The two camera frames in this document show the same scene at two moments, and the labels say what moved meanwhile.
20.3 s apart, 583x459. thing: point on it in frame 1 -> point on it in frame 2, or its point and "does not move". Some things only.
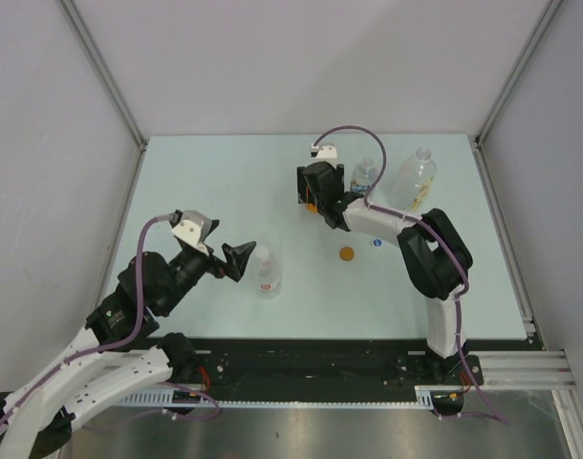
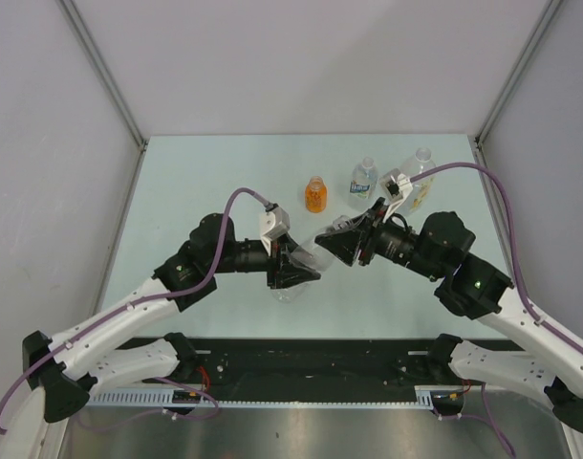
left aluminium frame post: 74,15 does not move
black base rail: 312,365 does not move
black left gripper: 237,258 -> 286,271
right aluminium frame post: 544,22 does not move
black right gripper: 301,185 -> 345,243
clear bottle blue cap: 362,176 does not move
